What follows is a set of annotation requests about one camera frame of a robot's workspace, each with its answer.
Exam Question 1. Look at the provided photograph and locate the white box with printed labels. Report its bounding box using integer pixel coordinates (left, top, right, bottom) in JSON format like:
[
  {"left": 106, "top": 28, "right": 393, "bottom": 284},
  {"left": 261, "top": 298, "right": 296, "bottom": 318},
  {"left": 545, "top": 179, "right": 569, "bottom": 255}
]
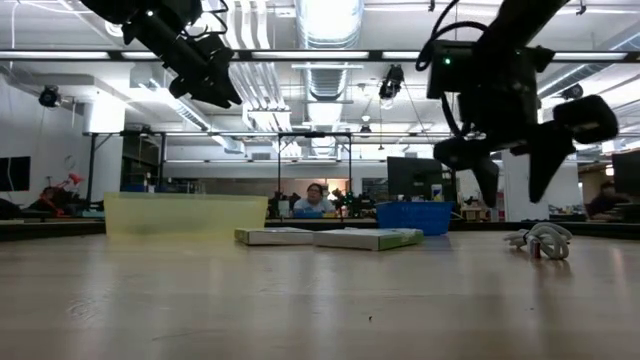
[{"left": 234, "top": 226, "right": 316, "bottom": 247}]

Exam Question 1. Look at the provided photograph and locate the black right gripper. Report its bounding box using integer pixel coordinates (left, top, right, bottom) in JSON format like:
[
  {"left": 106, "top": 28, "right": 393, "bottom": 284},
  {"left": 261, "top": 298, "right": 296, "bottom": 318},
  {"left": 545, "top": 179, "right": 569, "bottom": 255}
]
[{"left": 432, "top": 46, "right": 620, "bottom": 209}]

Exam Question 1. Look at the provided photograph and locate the yellow translucent plastic bin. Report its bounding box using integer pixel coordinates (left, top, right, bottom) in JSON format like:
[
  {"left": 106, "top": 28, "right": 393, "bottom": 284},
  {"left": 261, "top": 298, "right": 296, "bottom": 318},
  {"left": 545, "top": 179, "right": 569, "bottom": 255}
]
[{"left": 103, "top": 192, "right": 270, "bottom": 239}]

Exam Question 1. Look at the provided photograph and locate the white coiled cable bundle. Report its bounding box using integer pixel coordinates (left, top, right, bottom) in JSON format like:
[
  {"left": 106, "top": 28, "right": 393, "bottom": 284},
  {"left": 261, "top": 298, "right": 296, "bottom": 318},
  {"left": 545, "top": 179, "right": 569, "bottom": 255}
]
[{"left": 503, "top": 222, "right": 575, "bottom": 262}]

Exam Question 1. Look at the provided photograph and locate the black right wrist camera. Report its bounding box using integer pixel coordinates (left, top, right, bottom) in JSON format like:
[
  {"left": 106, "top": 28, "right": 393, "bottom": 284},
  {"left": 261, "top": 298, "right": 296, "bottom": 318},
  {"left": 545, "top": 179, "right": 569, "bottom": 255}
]
[{"left": 425, "top": 39, "right": 483, "bottom": 100}]

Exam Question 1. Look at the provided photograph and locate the black table frame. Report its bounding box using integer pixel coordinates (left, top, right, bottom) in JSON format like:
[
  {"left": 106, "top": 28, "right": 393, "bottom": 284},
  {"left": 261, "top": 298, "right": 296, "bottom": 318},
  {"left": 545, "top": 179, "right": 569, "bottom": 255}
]
[{"left": 0, "top": 217, "right": 640, "bottom": 244}]

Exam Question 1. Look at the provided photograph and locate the black wall monitor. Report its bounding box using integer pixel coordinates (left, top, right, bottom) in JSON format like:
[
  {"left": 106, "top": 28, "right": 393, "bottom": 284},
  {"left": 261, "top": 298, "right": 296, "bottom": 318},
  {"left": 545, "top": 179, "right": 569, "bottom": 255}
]
[{"left": 0, "top": 155, "right": 32, "bottom": 193}]

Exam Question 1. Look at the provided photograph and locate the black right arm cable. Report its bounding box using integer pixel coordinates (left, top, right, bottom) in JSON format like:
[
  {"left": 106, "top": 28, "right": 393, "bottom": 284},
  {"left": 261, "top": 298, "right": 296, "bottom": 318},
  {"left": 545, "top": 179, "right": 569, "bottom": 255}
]
[{"left": 415, "top": 0, "right": 489, "bottom": 139}]

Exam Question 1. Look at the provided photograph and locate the silver round ventilation duct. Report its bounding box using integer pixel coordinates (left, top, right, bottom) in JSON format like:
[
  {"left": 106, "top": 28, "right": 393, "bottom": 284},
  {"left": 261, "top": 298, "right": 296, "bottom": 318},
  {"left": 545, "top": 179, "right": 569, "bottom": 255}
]
[{"left": 294, "top": 0, "right": 366, "bottom": 157}]

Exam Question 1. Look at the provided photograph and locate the dark computer monitor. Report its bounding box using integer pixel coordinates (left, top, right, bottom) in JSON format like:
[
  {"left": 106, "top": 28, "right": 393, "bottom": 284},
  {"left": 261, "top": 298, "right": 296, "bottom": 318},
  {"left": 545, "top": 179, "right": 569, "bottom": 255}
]
[{"left": 611, "top": 149, "right": 640, "bottom": 199}]

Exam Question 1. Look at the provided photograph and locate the blue plastic basket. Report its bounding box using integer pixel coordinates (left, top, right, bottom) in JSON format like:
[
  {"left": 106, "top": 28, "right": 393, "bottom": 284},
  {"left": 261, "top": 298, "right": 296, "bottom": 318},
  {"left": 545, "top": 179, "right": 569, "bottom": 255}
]
[{"left": 374, "top": 200, "right": 455, "bottom": 237}]

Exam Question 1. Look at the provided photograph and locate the black computer monitor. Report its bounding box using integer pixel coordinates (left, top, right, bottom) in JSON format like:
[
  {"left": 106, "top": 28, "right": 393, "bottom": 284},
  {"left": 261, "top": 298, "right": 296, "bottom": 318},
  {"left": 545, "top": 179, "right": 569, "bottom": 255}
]
[{"left": 386, "top": 156, "right": 445, "bottom": 203}]

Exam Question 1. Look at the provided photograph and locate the black shelving rack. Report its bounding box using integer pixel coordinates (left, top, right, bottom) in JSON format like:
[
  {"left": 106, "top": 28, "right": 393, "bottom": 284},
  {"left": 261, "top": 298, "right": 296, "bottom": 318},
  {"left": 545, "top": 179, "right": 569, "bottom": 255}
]
[{"left": 121, "top": 131, "right": 167, "bottom": 194}]

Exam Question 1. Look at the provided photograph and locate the white pillar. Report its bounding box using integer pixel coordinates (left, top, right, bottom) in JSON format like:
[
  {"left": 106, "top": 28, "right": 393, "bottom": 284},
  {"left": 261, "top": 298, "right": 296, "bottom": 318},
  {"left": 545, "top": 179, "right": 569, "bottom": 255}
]
[{"left": 501, "top": 148, "right": 582, "bottom": 223}]

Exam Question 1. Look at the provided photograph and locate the white box with reader picture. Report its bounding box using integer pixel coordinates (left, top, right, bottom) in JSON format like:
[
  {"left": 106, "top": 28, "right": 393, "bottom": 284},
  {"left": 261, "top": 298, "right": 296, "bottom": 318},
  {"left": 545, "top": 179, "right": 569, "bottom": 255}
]
[{"left": 312, "top": 227, "right": 426, "bottom": 252}]

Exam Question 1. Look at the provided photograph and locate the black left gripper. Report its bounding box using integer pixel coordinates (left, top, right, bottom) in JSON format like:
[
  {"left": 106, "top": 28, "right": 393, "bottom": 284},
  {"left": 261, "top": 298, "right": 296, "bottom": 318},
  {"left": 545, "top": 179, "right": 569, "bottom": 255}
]
[{"left": 121, "top": 8, "right": 244, "bottom": 110}]

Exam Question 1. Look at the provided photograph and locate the person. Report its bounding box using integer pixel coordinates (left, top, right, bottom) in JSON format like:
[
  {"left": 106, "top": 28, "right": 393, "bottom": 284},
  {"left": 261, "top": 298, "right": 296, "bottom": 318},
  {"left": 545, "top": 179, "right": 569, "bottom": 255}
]
[
  {"left": 584, "top": 180, "right": 632, "bottom": 222},
  {"left": 292, "top": 182, "right": 338, "bottom": 216}
]

